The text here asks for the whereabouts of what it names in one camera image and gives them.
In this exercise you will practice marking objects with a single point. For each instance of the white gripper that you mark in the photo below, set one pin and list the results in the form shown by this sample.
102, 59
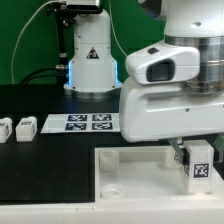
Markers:
156, 112

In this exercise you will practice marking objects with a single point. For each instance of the white square tabletop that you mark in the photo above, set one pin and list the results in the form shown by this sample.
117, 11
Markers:
143, 173

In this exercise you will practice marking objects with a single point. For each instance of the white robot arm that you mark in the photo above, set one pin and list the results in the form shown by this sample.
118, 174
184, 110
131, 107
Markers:
198, 24

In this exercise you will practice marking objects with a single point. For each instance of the white sheet with tags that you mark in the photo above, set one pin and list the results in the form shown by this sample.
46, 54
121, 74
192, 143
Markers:
80, 123

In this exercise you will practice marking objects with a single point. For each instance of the white front obstacle wall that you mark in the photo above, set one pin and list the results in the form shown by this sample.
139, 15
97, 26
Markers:
152, 211

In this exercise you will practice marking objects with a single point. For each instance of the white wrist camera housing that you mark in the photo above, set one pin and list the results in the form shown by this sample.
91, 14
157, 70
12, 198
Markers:
163, 63

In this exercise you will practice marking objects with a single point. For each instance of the black camera stand with camera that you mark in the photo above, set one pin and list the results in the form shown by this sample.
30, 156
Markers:
65, 17

